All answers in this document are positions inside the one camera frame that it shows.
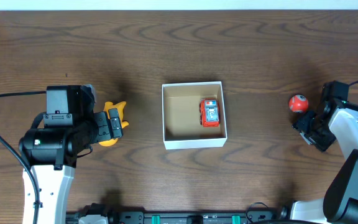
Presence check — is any red toy fire truck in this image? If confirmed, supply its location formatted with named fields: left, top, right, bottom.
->
left=199, top=98, right=220, bottom=128

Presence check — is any white cardboard box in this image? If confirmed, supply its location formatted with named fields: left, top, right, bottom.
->
left=162, top=81, right=227, bottom=150

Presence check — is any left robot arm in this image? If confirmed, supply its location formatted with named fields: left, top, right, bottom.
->
left=19, top=85, right=128, bottom=223

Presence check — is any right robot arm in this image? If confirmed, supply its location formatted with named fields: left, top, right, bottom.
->
left=284, top=81, right=358, bottom=223

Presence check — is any orange rubber toy animal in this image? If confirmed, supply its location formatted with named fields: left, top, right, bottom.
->
left=99, top=101, right=129, bottom=147

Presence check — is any orange red toy ball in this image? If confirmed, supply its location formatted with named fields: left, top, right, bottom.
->
left=288, top=95, right=309, bottom=113

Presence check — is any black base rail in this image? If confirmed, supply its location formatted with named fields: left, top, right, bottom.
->
left=65, top=202, right=288, bottom=224

